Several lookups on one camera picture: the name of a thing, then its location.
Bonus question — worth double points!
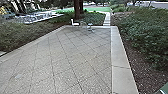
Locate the small outdoor metal table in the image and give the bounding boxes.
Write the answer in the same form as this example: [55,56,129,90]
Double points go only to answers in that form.
[83,20,96,34]

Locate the outdoor patio chair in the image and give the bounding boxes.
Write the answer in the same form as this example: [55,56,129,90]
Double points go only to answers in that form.
[70,18,81,28]

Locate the large tree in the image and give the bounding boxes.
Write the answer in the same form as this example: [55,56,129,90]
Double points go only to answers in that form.
[73,0,86,20]

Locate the grey stone garden terrace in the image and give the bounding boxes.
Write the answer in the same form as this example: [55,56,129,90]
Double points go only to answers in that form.
[9,10,65,25]

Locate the low ground cover bed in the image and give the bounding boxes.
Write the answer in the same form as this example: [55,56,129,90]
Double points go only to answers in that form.
[0,10,107,54]

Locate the green garden shrubs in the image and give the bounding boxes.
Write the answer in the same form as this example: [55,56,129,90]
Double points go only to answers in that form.
[111,3,168,71]

